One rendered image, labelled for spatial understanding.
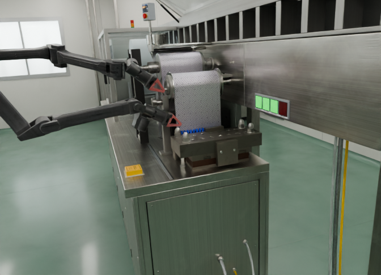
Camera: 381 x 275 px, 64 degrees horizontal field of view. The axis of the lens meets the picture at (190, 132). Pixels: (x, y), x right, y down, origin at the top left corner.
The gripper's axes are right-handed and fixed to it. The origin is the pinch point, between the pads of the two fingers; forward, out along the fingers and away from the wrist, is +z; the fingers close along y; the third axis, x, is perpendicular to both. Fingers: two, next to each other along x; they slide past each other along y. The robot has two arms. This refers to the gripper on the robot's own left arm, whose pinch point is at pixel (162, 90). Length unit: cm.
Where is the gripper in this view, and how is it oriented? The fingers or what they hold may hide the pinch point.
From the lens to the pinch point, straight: 149.8
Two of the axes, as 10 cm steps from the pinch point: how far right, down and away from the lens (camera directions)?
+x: 5.8, -8.1, -0.8
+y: 3.1, 3.1, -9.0
